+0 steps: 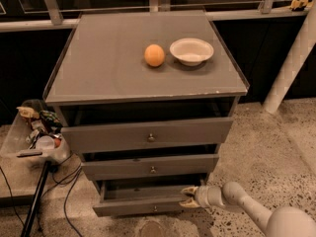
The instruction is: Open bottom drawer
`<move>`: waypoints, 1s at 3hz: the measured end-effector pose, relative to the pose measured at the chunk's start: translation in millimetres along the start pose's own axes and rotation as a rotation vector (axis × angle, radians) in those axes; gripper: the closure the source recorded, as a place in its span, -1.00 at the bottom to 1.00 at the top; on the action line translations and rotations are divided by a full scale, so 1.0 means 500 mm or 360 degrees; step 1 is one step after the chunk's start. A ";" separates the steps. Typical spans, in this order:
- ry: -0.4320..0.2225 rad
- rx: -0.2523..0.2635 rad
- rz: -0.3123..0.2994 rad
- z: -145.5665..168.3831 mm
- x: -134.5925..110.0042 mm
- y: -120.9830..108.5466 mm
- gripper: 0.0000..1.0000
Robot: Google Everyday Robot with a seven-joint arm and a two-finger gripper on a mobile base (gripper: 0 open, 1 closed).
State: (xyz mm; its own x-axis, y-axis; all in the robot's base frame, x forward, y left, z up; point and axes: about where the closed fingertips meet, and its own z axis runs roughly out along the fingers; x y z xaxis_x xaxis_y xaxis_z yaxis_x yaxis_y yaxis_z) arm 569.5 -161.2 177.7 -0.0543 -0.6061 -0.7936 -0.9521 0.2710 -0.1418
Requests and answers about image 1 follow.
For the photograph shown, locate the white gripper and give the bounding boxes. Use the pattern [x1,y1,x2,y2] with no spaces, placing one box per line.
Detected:
[179,186,226,208]

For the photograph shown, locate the grey bottom drawer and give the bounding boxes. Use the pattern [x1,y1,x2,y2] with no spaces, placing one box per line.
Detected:
[93,176,201,217]

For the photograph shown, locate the grey drawer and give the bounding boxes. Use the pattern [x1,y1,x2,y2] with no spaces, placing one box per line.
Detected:
[82,154,219,181]
[93,176,201,217]
[62,118,233,153]

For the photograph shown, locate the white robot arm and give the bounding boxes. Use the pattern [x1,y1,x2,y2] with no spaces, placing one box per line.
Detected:
[180,182,316,237]

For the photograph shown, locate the grey middle drawer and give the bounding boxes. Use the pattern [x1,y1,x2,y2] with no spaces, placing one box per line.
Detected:
[82,154,219,181]

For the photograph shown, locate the grey drawer cabinet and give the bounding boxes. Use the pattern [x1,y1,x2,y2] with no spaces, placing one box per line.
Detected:
[44,12,249,183]

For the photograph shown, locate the grey top drawer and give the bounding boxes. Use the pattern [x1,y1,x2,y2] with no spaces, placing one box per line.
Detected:
[62,118,233,153]

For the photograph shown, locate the white paper bowl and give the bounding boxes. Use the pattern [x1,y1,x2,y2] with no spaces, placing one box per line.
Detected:
[170,38,214,66]

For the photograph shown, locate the orange fruit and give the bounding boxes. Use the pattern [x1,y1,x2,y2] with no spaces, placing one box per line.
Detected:
[144,44,165,67]

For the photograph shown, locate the white cup in bin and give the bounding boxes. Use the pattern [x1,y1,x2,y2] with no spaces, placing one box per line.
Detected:
[36,135,55,150]

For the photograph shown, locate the colourful snack bag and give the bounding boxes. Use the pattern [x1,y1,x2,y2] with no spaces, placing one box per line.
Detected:
[39,110,62,127]

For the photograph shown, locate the clear plastic bin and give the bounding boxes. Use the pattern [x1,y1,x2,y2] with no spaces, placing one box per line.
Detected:
[1,99,70,165]

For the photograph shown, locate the black tripod leg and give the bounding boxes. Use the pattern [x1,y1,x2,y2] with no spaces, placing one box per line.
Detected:
[20,161,51,237]

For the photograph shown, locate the white diagonal pole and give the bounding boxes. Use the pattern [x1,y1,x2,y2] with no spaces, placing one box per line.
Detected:
[263,0,316,114]

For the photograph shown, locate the black floor cable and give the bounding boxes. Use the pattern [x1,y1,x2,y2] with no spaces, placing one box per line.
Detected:
[39,163,84,237]

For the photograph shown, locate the metal window rail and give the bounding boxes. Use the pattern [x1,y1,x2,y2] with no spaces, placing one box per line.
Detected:
[0,1,315,33]

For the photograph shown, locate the yellow clamp on rail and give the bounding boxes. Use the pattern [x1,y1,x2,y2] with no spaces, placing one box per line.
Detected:
[290,0,310,11]

